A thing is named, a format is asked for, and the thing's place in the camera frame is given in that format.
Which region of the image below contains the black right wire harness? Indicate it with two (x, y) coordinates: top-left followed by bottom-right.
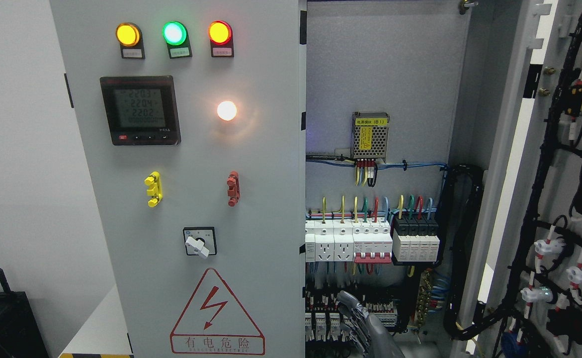
(434, 164), (485, 341)

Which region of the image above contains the black digital power meter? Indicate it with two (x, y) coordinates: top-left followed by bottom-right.
(100, 76), (181, 146)

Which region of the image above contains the white rotary selector switch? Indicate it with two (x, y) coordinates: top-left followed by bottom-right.
(182, 226), (217, 258)

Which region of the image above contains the brass right terminal bar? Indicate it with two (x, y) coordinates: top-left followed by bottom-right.
(413, 268), (432, 329)

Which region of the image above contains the white glowing indicator lamp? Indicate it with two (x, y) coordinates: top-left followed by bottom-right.
(216, 100), (237, 121)

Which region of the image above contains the red indicator lamp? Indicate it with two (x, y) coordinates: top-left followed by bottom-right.
(208, 20), (234, 58)

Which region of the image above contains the lower white relay row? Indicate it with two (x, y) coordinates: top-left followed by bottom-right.
(305, 292), (397, 342)

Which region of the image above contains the black box at left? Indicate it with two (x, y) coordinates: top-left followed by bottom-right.
(0, 268), (49, 358)

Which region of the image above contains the red terminal post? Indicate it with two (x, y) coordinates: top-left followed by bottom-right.
(226, 171), (241, 207)

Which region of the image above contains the red electric hazard sign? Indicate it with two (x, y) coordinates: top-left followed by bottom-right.
(170, 268), (265, 356)

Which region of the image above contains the red handled circuit breaker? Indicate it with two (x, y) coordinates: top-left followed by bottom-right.
(352, 219), (393, 264)

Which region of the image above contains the grey cabinet door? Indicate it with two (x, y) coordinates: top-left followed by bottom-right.
(50, 0), (305, 358)
(479, 0), (582, 358)

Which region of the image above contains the white socket module row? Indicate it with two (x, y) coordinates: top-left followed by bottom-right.
(305, 220), (354, 263)

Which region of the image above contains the yellow indicator lamp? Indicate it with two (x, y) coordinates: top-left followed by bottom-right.
(115, 22), (145, 59)

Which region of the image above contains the black white surge protector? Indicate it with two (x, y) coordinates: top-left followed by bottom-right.
(391, 217), (440, 266)

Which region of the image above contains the yellow terminal post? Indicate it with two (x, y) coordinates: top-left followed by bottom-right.
(145, 172), (163, 208)

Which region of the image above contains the metal mesh power supply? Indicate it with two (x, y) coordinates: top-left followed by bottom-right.
(350, 111), (390, 161)

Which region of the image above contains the dark grey robot right hand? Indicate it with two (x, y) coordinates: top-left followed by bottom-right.
(337, 290), (405, 358)

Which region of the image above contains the green indicator lamp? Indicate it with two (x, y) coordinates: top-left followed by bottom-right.
(162, 21), (192, 59)

